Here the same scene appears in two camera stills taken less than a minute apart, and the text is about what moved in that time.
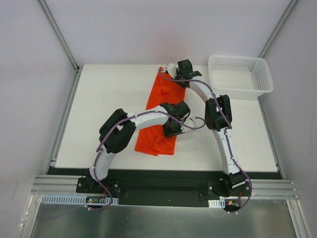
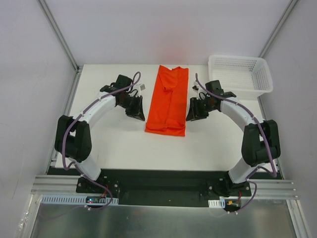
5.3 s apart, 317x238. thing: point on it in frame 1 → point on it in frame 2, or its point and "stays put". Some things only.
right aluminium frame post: (277, 29) stays put
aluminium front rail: (55, 184) stays put
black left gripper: (172, 127) → (133, 104)
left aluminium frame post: (59, 34) stays put
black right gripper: (189, 74) → (198, 106)
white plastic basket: (244, 78) stays put
